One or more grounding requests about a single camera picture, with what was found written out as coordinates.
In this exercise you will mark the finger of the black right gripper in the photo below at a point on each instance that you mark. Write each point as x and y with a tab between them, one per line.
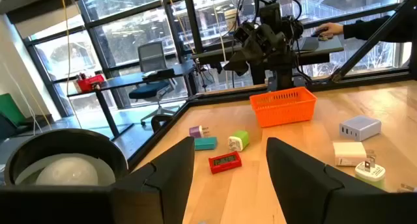
238	62

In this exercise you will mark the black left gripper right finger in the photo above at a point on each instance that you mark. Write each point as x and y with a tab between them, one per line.
309	191

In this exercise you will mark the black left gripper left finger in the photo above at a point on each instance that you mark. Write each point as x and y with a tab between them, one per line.
163	191

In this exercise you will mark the pale pink charger block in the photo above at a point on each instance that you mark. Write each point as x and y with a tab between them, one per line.
349	154

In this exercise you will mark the teal box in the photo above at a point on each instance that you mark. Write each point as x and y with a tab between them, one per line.
206	143

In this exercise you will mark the purple plug charger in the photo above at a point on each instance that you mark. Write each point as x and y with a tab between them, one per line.
196	131

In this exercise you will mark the green white cube charger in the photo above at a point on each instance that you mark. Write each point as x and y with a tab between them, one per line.
238	141

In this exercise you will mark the lavender multiport charger block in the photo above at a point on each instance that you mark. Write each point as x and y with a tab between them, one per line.
360	128

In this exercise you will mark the person's forearm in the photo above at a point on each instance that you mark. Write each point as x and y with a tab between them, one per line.
358	30

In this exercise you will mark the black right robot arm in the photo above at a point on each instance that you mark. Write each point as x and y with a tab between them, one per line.
283	71

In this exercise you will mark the grey blue office chair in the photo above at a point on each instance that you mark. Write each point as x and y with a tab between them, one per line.
151	58

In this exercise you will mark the black office desk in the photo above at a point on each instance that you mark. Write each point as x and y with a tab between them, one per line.
130	79

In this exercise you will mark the black computer mouse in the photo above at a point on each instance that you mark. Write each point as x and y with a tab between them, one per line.
319	33

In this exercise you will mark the dark grey side desk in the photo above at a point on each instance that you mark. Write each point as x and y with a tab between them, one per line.
325	45

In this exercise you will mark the orange plastic basket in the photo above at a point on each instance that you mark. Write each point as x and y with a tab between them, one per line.
283	110

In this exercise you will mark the person's hand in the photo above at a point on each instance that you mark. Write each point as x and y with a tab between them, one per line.
334	29

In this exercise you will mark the black flat device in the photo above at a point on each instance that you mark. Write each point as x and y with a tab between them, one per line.
158	75

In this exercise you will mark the red storage box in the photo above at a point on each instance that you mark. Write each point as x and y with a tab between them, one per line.
91	84

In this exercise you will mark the green board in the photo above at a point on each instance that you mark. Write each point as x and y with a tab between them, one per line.
9	110

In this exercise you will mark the black aluminium table frame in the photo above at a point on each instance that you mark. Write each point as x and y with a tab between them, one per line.
374	78

